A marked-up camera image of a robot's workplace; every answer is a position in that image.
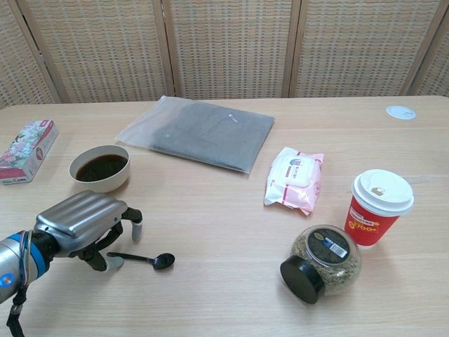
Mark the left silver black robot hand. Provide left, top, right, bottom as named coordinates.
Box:
left=33, top=190, right=144, bottom=273

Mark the black plastic spoon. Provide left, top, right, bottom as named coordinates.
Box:
left=107, top=251, right=175, bottom=272

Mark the cup of black coffee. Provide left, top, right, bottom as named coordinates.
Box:
left=68, top=145, right=132, bottom=193

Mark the pink floral tissue box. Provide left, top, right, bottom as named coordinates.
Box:
left=0, top=119, right=59, bottom=186

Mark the clear bag with grey garment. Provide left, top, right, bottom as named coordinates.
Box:
left=114, top=95, right=276, bottom=176

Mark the pink white wet wipes pack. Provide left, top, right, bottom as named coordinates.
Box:
left=263, top=146, right=325, bottom=218

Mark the woven bamboo folding screen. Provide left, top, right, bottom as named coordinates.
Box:
left=0, top=0, right=449, bottom=110

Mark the round glass jar black lid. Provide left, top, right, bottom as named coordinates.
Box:
left=279, top=224, right=362, bottom=305

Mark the red paper cup white lid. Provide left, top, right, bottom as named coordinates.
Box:
left=343, top=168, right=415, bottom=249

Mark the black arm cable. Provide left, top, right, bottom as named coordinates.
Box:
left=5, top=280, right=29, bottom=337

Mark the white round cable grommet cap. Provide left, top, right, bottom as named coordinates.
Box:
left=385, top=105, right=417, bottom=121

